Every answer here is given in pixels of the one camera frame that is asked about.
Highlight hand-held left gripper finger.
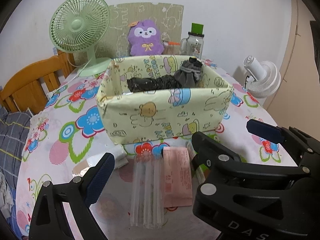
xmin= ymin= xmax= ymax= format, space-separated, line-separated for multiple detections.
xmin=29 ymin=152 xmax=115 ymax=240

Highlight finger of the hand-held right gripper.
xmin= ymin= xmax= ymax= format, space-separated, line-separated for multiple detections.
xmin=246 ymin=119 xmax=320 ymax=167
xmin=191 ymin=131 xmax=250 ymax=178

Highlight white and tan roll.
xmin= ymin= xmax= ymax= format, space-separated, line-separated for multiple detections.
xmin=72 ymin=144 xmax=128 ymax=178

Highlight pink packet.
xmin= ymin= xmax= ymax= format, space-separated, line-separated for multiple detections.
xmin=162 ymin=147 xmax=193 ymax=207

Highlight clear plastic packet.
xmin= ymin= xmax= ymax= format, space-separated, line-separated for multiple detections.
xmin=130 ymin=152 xmax=165 ymax=229

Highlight yellow cartoon print storage box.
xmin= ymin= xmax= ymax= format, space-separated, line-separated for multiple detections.
xmin=96 ymin=54 xmax=234 ymax=145

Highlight grey socks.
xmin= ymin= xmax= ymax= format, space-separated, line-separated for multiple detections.
xmin=174 ymin=57 xmax=203 ymax=88

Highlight black plastic bag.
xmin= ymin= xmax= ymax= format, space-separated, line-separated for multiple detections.
xmin=126 ymin=74 xmax=181 ymax=92

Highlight white standing fan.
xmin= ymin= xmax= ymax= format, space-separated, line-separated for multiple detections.
xmin=232 ymin=56 xmax=282 ymax=99

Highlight beige door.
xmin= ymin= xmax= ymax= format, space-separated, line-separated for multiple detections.
xmin=265 ymin=0 xmax=320 ymax=120

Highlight crumpled white cloth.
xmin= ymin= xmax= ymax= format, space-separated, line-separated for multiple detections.
xmin=0 ymin=172 xmax=17 ymax=220

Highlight grey plaid pillow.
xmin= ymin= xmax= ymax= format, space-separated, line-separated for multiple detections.
xmin=0 ymin=109 xmax=34 ymax=188

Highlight glass jar with green lid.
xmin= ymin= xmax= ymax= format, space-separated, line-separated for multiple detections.
xmin=179 ymin=23 xmax=205 ymax=60

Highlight small cup with orange item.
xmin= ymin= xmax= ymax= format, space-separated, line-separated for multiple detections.
xmin=162 ymin=39 xmax=180 ymax=55

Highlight wooden bed headboard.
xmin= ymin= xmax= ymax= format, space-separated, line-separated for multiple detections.
xmin=0 ymin=51 xmax=75 ymax=114

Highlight purple plush toy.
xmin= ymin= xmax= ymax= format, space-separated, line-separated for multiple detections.
xmin=127 ymin=18 xmax=164 ymax=57

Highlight green cartoon print board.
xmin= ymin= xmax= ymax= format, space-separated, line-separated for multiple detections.
xmin=108 ymin=2 xmax=184 ymax=58

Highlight green desk fan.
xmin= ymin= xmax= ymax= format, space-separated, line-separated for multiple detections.
xmin=49 ymin=0 xmax=112 ymax=77

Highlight white fan cable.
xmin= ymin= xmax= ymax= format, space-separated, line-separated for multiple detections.
xmin=46 ymin=55 xmax=90 ymax=98

